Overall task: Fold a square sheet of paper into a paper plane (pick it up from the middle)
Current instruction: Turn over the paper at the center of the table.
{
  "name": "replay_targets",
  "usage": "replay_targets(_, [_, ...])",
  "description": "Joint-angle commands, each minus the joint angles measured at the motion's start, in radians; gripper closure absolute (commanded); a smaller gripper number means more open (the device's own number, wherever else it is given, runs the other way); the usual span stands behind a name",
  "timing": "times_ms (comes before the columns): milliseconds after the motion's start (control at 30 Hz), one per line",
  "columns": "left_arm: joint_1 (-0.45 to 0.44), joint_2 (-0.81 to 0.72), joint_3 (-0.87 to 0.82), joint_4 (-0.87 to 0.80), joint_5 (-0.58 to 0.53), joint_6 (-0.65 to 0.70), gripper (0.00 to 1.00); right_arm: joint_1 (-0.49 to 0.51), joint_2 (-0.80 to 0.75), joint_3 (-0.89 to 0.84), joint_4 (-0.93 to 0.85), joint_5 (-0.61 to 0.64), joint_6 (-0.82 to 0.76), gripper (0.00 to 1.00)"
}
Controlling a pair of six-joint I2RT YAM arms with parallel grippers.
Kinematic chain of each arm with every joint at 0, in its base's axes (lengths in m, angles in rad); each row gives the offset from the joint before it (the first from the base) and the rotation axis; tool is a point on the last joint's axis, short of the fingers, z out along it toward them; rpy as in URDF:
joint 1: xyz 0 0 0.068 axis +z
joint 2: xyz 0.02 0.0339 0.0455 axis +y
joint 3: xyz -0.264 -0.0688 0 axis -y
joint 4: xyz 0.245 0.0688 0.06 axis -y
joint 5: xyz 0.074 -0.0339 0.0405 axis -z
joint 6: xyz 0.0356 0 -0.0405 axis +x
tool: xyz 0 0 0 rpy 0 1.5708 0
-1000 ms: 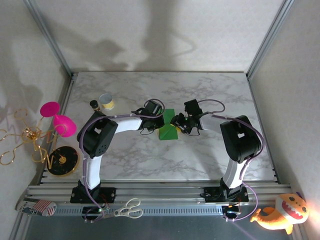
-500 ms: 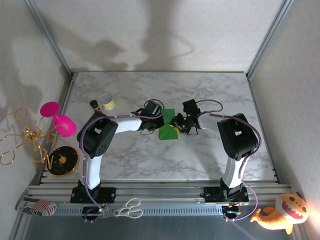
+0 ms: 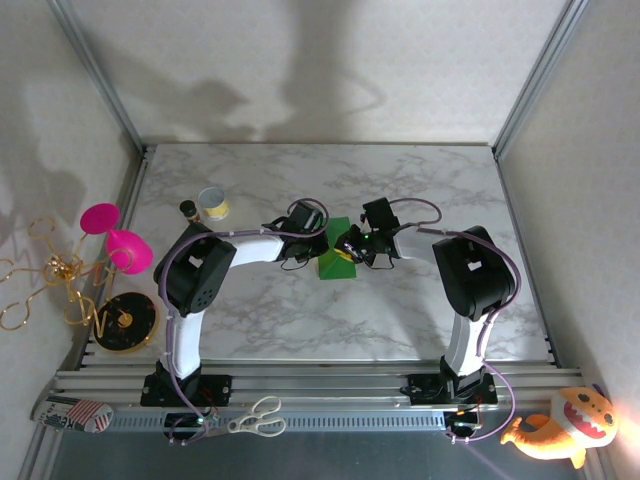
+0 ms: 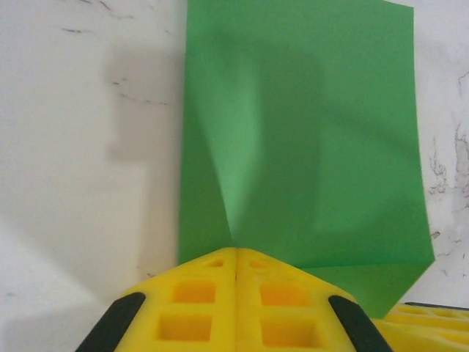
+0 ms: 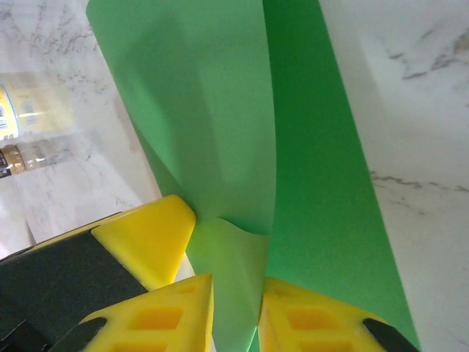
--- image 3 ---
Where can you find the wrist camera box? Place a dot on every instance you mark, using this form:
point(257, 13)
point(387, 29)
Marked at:
point(381, 212)
point(306, 216)

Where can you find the green square paper sheet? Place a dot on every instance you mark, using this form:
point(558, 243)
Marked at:
point(336, 271)

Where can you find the flag-print fabric pouch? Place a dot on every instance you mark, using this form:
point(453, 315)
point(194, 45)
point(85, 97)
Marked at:
point(75, 415)

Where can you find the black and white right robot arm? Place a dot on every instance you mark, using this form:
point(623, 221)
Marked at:
point(475, 270)

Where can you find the aluminium frame post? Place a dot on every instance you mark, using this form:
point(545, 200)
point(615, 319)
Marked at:
point(100, 85)
point(537, 75)

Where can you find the yellow-labelled tin can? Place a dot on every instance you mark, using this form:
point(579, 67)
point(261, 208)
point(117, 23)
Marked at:
point(215, 202)

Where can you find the orange shark plush toy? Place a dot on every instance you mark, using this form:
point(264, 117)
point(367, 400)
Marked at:
point(575, 420)

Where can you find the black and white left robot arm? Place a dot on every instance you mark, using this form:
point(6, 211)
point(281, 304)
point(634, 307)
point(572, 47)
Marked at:
point(195, 275)

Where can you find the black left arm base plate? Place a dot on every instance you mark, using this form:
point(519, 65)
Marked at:
point(220, 387)

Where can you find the black gold-rimmed round base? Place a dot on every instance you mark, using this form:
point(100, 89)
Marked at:
point(137, 330)

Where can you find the pink plastic goblet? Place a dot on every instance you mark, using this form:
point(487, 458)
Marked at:
point(127, 250)

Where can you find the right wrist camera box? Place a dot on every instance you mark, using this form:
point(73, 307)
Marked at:
point(381, 212)

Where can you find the small black-capped spice bottle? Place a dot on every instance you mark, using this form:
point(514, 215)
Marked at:
point(189, 209)

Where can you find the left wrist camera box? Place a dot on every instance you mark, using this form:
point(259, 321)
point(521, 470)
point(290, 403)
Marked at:
point(306, 216)

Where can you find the aluminium side rail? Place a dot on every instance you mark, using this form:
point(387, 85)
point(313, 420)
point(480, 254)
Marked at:
point(513, 210)
point(136, 190)

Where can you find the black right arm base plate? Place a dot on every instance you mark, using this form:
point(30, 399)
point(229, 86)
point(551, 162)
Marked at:
point(425, 392)

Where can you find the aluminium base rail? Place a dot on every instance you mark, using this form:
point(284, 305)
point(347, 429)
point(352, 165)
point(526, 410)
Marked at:
point(325, 387)

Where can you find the black controller board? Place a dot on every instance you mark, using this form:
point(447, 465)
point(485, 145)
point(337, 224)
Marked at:
point(182, 425)
point(462, 425)

